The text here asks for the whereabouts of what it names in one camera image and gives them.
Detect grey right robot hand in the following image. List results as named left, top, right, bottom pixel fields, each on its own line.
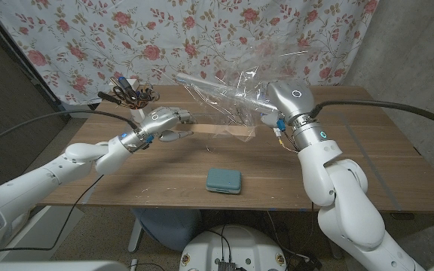
left=260, top=80, right=316, bottom=128

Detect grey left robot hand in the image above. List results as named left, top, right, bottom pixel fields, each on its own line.
left=138, top=106, right=197, bottom=143

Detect light wooden strip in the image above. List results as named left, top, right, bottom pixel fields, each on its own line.
left=173, top=123, right=257, bottom=138

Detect cling film roll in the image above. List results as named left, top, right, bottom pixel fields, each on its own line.
left=176, top=73, right=278, bottom=114

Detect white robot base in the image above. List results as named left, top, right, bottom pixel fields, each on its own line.
left=179, top=224, right=289, bottom=271

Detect teal toy case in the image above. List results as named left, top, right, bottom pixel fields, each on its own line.
left=206, top=167, right=243, bottom=195

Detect white tool mug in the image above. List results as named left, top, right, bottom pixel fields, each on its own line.
left=130, top=105, right=154, bottom=124

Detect small white box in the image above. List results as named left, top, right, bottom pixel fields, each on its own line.
left=108, top=78, right=139, bottom=91

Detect floral backdrop cloth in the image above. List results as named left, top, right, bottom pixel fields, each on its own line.
left=0, top=0, right=380, bottom=106

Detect grey blue stool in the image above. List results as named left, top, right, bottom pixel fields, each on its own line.
left=130, top=208, right=203, bottom=252

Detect white floor platform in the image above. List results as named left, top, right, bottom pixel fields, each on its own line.
left=0, top=205, right=84, bottom=263

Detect dark grey partition panel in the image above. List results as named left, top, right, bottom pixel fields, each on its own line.
left=0, top=5, right=71, bottom=196

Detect black power adapter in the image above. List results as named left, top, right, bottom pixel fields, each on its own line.
left=295, top=255, right=323, bottom=271

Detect white robot torso edge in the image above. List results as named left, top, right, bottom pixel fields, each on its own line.
left=0, top=260, right=130, bottom=271

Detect black handled scissors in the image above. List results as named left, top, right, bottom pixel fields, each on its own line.
left=112, top=85, right=139, bottom=109

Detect blue handled tool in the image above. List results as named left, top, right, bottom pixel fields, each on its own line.
left=117, top=76, right=138, bottom=95

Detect black handled screwdriver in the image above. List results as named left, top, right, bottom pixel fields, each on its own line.
left=96, top=90, right=122, bottom=106

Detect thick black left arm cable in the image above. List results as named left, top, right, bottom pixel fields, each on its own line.
left=0, top=108, right=139, bottom=151

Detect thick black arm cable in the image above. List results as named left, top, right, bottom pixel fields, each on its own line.
left=309, top=99, right=434, bottom=133
left=0, top=108, right=139, bottom=151

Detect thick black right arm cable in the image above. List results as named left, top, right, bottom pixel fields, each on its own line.
left=309, top=99, right=434, bottom=133

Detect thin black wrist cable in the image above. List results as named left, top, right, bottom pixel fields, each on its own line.
left=0, top=173, right=105, bottom=255

